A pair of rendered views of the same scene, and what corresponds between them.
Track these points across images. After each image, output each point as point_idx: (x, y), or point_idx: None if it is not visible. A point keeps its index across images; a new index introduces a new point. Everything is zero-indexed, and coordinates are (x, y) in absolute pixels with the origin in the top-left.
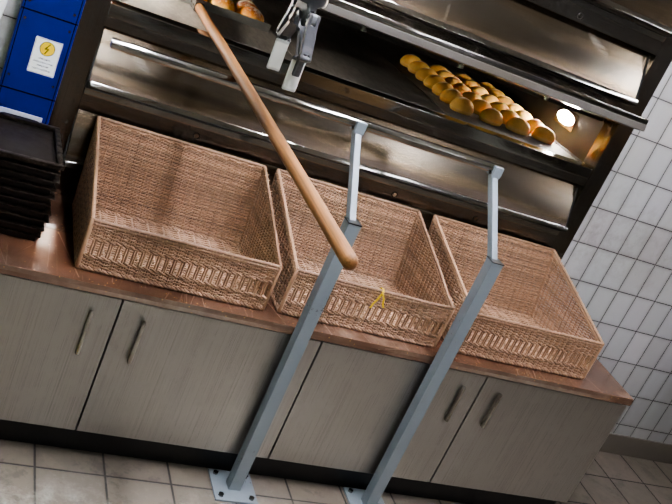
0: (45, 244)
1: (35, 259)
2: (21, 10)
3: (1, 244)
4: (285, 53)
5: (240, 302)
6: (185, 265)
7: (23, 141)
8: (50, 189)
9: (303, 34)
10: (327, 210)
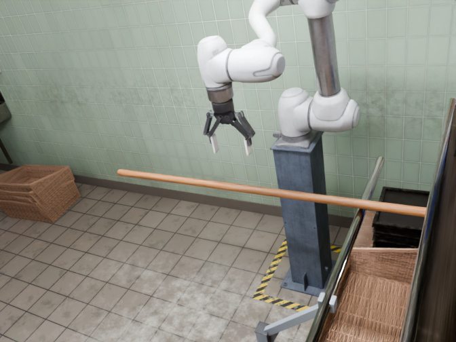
0: (373, 264)
1: (353, 256)
2: None
3: (366, 245)
4: (245, 145)
5: None
6: (364, 338)
7: (408, 215)
8: (373, 233)
9: (211, 121)
10: (149, 174)
